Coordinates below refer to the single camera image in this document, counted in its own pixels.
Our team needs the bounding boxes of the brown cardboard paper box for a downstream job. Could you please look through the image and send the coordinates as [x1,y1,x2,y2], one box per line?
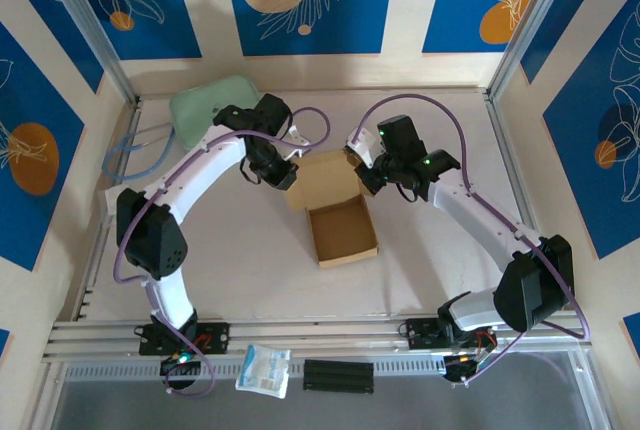
[284,149,380,270]

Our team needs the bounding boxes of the mint green zip pouch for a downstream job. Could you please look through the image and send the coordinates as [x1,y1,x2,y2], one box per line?
[168,74,261,154]

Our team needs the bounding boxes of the small clear plastic packet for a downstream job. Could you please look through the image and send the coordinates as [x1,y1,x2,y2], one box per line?
[103,187,124,224]

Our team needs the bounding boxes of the white blue plastic packet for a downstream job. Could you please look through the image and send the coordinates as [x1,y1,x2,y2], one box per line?
[234,343,292,399]

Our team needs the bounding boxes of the black rectangular block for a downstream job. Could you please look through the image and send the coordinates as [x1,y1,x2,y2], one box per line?
[302,358,376,395]

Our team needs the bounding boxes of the black right connector board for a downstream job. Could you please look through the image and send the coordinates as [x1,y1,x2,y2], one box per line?
[442,352,496,384]

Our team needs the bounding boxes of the black connector board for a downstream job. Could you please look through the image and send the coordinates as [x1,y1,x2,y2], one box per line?
[442,352,496,384]
[159,353,204,377]

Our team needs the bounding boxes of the black left connector board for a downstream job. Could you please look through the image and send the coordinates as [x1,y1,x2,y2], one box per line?
[159,353,204,377]

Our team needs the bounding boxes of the grey metal panel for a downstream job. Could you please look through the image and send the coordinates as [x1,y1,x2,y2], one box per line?
[49,379,601,430]

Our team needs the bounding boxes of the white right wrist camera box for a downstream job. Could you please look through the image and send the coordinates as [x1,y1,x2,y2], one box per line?
[343,128,385,170]

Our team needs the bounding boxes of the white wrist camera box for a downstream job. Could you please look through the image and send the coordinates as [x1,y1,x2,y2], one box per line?
[279,123,312,161]
[343,128,385,170]

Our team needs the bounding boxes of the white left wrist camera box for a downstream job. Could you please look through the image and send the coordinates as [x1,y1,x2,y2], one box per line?
[279,123,312,161]

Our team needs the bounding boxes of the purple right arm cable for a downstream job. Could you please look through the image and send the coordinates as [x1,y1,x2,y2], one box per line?
[349,93,594,387]

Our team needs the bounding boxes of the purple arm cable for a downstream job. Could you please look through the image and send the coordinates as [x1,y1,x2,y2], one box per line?
[349,93,594,387]
[113,106,332,397]

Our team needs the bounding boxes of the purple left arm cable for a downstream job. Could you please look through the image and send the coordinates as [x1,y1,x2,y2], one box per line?
[113,106,332,397]

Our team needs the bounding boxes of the aluminium side rail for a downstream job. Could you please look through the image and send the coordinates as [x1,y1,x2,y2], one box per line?
[483,92,564,312]
[74,97,146,321]

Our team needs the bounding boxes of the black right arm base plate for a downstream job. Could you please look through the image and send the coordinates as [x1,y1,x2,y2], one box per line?
[402,317,497,351]

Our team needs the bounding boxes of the aluminium cross rail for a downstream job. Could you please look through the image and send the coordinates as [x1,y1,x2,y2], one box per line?
[42,310,594,364]

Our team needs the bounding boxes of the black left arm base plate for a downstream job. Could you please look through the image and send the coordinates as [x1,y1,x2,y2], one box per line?
[137,321,231,356]

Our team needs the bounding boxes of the light blue cable loop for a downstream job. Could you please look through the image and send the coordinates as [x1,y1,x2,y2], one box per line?
[101,122,176,184]

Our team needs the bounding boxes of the aluminium frame post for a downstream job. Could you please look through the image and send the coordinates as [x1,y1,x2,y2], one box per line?
[487,0,584,102]
[37,0,142,104]

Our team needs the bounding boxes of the grey slotted cable duct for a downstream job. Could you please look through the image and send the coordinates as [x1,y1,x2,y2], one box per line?
[62,354,451,384]

